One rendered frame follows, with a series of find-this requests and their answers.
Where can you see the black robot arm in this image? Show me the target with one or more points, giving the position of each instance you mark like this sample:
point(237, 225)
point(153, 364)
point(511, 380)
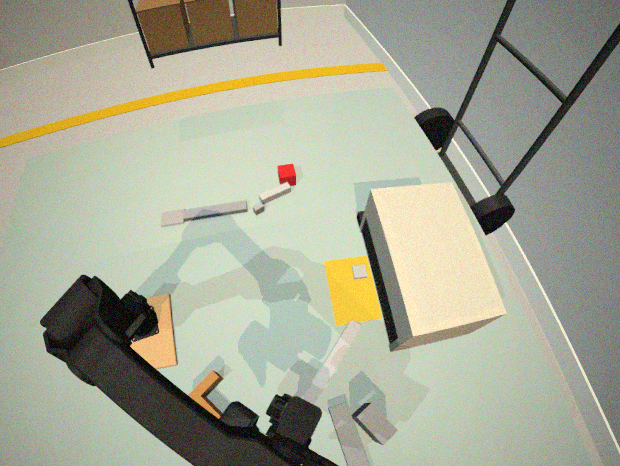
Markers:
point(91, 329)

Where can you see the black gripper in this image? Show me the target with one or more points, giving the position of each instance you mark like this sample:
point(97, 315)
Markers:
point(239, 415)

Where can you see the red cube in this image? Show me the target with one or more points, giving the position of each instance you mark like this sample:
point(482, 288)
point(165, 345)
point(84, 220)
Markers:
point(286, 173)

